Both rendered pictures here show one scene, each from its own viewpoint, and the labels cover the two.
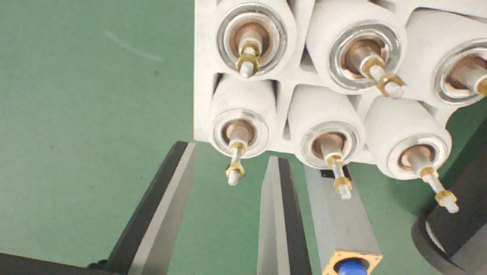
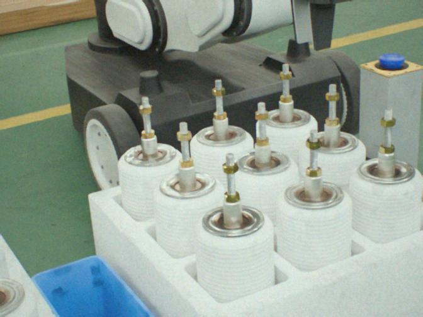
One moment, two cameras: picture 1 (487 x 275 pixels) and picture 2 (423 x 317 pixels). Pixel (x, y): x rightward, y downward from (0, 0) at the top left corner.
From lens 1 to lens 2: 88 cm
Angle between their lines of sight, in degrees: 54
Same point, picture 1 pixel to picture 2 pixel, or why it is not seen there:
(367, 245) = (367, 77)
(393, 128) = (284, 140)
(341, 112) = (304, 154)
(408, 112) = not seen: hidden behind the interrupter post
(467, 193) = not seen: hidden behind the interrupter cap
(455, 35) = (211, 152)
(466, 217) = (298, 104)
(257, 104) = (352, 179)
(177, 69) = not seen: outside the picture
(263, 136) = (369, 163)
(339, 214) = (378, 112)
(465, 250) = (320, 76)
